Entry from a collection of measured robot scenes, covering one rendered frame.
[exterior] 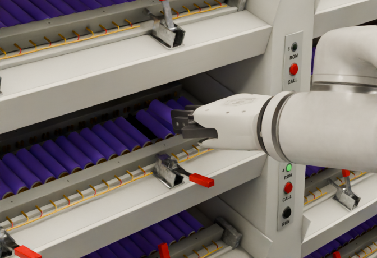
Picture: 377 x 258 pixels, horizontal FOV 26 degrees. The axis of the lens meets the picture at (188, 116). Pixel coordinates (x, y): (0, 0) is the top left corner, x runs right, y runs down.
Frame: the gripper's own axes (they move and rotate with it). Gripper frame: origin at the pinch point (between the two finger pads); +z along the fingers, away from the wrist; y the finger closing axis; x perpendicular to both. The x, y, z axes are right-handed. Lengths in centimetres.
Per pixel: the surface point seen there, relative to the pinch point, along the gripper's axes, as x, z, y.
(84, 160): 2.6, 7.4, 12.7
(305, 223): 23.8, 3.1, -24.3
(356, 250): 41, 14, -52
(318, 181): 21.6, 10.0, -37.4
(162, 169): 5.9, 2.4, 4.1
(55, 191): 4.0, 4.2, 20.0
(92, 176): 4.0, 4.2, 14.2
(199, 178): 6.6, -3.7, 3.5
